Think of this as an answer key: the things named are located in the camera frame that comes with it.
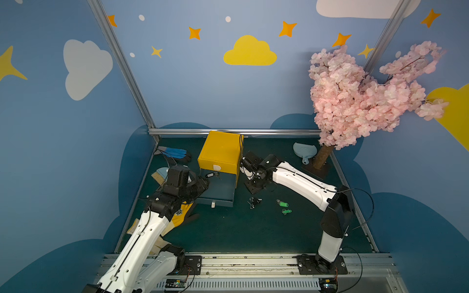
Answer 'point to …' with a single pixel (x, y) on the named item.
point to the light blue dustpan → (305, 151)
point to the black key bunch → (253, 202)
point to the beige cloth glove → (160, 242)
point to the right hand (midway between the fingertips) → (254, 185)
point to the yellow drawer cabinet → (222, 151)
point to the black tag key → (212, 174)
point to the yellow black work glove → (178, 218)
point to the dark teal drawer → (220, 190)
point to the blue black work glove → (175, 155)
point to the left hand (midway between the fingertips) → (207, 180)
